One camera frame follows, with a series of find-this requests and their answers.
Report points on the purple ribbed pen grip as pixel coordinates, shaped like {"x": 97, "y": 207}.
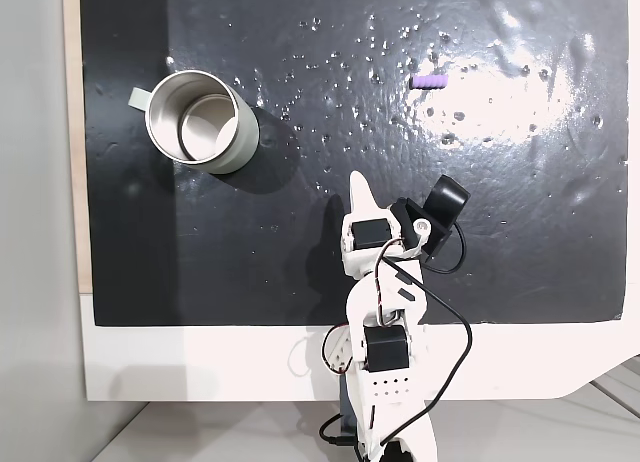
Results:
{"x": 428, "y": 81}

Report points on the light wooden board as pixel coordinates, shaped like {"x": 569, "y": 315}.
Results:
{"x": 75, "y": 132}

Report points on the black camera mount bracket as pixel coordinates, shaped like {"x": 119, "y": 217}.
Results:
{"x": 407, "y": 212}

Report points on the black oval camera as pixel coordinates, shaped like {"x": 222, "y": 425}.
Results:
{"x": 447, "y": 199}

